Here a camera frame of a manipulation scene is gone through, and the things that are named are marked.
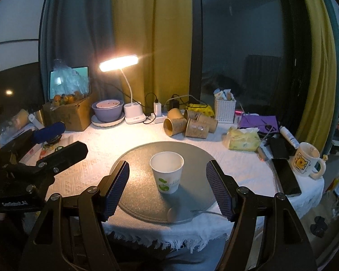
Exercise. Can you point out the cream cartoon mug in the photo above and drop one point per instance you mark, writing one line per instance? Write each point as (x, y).
(303, 159)

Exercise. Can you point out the white desk lamp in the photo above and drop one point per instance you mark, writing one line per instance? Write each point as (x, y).
(118, 63)

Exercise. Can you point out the pile of oranges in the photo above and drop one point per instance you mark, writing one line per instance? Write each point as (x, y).
(66, 98)

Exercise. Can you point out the white paper cup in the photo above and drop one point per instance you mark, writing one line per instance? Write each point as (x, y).
(167, 180)

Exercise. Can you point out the yellow tissue pack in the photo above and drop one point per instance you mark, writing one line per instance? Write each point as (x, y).
(243, 141)

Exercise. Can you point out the white tube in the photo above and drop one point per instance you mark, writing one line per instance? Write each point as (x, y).
(289, 137)

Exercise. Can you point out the yellow curtain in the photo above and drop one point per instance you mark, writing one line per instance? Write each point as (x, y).
(155, 28)
(319, 62)

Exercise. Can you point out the white power strip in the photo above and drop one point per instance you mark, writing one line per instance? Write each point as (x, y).
(159, 119)

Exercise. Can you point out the grey round mat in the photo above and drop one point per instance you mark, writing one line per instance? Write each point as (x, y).
(141, 158)

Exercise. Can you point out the cardboard box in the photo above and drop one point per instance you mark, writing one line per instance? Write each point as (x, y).
(69, 117)

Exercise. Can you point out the pink bowl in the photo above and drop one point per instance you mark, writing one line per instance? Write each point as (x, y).
(108, 104)

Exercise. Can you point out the black smartphone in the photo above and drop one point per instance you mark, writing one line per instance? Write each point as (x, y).
(286, 177)

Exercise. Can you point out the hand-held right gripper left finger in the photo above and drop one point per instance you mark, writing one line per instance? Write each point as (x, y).
(117, 192)

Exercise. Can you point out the black wallet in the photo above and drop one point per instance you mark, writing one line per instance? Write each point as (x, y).
(279, 148)

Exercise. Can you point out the white charger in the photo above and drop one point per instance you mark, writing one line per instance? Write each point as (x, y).
(157, 109)

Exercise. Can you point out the white plate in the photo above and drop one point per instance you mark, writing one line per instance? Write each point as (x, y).
(107, 124)

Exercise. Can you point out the white woven basket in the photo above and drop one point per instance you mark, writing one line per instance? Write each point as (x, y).
(225, 110)

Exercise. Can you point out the black charger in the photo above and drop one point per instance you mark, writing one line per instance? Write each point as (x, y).
(175, 103)

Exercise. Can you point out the yellow bag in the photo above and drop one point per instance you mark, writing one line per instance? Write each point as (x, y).
(200, 110)

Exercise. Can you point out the grey curtain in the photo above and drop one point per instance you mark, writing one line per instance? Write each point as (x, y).
(76, 28)

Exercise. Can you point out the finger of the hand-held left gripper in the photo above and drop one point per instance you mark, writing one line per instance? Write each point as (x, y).
(65, 156)
(49, 132)

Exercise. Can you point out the purple notebook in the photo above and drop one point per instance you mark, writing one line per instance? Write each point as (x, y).
(257, 122)

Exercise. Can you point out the brown paper cup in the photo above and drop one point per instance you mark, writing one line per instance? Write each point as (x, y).
(175, 113)
(172, 127)
(197, 128)
(190, 114)
(209, 122)

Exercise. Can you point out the clear plastic bag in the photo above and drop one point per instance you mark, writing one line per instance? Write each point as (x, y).
(69, 79)

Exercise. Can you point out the purple bowl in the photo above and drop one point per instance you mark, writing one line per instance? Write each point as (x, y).
(107, 114)

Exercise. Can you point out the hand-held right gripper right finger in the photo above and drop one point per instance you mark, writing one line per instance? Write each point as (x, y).
(217, 189)

